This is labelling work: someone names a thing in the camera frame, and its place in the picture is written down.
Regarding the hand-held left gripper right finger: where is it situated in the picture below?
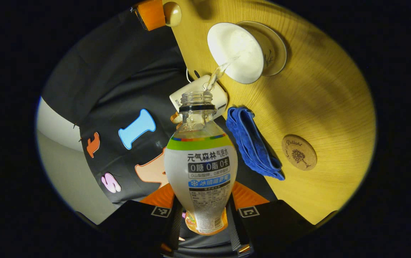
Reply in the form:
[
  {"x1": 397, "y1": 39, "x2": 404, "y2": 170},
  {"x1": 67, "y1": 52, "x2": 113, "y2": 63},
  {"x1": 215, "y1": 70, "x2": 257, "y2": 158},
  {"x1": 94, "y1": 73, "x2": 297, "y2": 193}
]
[{"x1": 229, "y1": 181, "x2": 315, "y2": 253}]

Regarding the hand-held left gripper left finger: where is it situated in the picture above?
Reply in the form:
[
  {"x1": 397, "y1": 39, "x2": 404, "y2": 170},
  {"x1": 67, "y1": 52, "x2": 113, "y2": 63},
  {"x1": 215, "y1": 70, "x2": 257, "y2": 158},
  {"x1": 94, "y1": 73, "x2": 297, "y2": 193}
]
[{"x1": 98, "y1": 183, "x2": 183, "y2": 253}]

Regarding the round wooden coaster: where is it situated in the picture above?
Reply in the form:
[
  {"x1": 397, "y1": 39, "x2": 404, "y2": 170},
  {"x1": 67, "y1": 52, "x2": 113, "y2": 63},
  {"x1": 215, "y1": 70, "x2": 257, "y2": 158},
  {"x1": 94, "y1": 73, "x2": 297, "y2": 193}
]
[{"x1": 282, "y1": 134, "x2": 317, "y2": 171}]

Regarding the clear plastic water bottle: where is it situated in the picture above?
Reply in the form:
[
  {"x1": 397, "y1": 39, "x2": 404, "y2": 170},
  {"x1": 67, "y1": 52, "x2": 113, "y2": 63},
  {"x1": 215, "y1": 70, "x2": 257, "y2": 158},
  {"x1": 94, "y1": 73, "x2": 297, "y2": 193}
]
[{"x1": 164, "y1": 91, "x2": 238, "y2": 236}]

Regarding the white ceramic teacup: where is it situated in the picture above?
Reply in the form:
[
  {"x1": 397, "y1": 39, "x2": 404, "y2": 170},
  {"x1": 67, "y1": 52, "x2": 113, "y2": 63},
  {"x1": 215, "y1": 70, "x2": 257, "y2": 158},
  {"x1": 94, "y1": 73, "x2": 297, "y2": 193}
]
[{"x1": 207, "y1": 22, "x2": 264, "y2": 85}]

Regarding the blue folded towel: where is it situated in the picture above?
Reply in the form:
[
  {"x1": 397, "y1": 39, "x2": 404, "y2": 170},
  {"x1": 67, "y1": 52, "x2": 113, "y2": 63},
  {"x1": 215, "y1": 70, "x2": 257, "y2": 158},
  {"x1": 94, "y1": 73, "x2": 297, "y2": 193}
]
[{"x1": 226, "y1": 106, "x2": 285, "y2": 181}]

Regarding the white toaster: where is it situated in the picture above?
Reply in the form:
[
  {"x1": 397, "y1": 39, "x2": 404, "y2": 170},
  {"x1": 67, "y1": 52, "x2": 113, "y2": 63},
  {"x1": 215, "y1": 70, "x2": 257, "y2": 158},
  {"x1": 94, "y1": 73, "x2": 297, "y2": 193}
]
[{"x1": 169, "y1": 75, "x2": 228, "y2": 120}]

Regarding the white ceramic saucer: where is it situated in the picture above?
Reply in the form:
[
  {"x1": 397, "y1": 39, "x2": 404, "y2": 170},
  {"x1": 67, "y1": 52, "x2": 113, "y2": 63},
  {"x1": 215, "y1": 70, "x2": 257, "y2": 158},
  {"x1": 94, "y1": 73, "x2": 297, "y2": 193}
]
[{"x1": 236, "y1": 21, "x2": 287, "y2": 76}]

